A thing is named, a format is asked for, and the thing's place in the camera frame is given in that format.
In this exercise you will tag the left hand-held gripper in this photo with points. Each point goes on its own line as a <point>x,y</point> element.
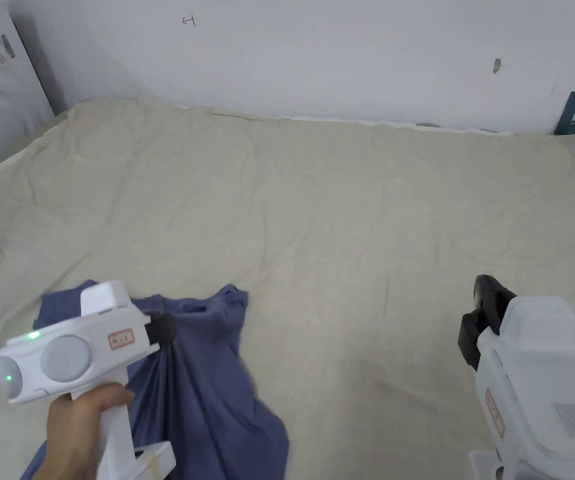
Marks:
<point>67,355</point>

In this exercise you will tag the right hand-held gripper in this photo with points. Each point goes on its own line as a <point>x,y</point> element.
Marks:
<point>542,390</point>

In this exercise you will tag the dark blue shirt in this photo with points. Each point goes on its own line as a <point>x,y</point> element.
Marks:
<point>202,390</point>

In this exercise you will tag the person's left hand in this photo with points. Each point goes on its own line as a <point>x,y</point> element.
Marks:
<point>75,430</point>

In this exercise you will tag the bed with beige sheet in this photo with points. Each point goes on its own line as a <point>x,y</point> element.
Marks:
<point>327,200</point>

